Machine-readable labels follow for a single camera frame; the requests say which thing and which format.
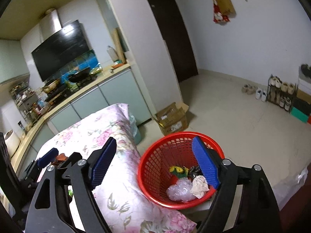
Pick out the clear plastic bag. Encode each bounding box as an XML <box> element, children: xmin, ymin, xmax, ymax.
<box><xmin>166</xmin><ymin>177</ymin><xmax>196</xmax><ymax>203</ymax></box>

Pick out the green yellow knitted scrubber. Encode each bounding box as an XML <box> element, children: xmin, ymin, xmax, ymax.
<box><xmin>169</xmin><ymin>166</ymin><xmax>189</xmax><ymax>179</ymax></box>

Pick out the reddish brown wrapper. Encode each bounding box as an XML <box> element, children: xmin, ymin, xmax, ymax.
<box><xmin>53</xmin><ymin>153</ymin><xmax>68</xmax><ymax>167</ymax></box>

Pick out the cream mesh cloth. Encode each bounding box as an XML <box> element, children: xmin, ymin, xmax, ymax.
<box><xmin>190</xmin><ymin>175</ymin><xmax>209</xmax><ymax>199</ymax></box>

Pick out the small black plastic bag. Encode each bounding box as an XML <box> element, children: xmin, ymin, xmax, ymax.
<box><xmin>188</xmin><ymin>166</ymin><xmax>203</xmax><ymax>181</ymax></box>

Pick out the white rice cooker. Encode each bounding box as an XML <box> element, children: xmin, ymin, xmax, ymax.
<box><xmin>4</xmin><ymin>129</ymin><xmax>21</xmax><ymax>158</ymax></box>

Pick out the metal spice rack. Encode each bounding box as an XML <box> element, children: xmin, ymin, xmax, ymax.
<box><xmin>10</xmin><ymin>81</ymin><xmax>38</xmax><ymax>126</ymax></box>

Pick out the brass coloured pot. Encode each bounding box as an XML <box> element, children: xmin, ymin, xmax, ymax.
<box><xmin>42</xmin><ymin>78</ymin><xmax>60</xmax><ymax>94</ymax></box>

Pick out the pink floral tablecloth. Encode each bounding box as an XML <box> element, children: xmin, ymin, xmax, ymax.
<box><xmin>37</xmin><ymin>103</ymin><xmax>196</xmax><ymax>232</ymax></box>

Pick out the red plastic mesh basket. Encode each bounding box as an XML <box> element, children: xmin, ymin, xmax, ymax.
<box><xmin>137</xmin><ymin>131</ymin><xmax>225</xmax><ymax>210</ymax></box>

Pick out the black wok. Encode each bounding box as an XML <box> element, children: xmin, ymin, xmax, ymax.
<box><xmin>68</xmin><ymin>67</ymin><xmax>91</xmax><ymax>83</ymax></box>

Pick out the white sneakers pair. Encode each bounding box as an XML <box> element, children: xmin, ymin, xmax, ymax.
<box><xmin>255</xmin><ymin>88</ymin><xmax>267</xmax><ymax>102</ymax></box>

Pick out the black shoe rack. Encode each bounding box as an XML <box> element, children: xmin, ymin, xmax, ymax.
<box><xmin>266</xmin><ymin>74</ymin><xmax>298</xmax><ymax>112</ymax></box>

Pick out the beige slippers pair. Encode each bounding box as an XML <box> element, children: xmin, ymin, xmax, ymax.
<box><xmin>241</xmin><ymin>84</ymin><xmax>258</xmax><ymax>95</ymax></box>

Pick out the black range hood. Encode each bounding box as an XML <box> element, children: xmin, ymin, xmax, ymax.
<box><xmin>31</xmin><ymin>20</ymin><xmax>90</xmax><ymax>81</ymax></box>

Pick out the cardboard box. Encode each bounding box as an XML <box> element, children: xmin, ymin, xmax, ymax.
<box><xmin>152</xmin><ymin>102</ymin><xmax>189</xmax><ymax>136</ymax></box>

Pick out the white plastic jug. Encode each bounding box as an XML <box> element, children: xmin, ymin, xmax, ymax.
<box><xmin>107</xmin><ymin>46</ymin><xmax>119</xmax><ymax>62</ymax></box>

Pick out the wooden cutting board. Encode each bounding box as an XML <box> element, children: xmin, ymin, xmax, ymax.
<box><xmin>112</xmin><ymin>28</ymin><xmax>126</xmax><ymax>64</ymax></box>

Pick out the red hanging decoration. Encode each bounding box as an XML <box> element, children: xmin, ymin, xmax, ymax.
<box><xmin>213</xmin><ymin>0</ymin><xmax>230</xmax><ymax>24</ymax></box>

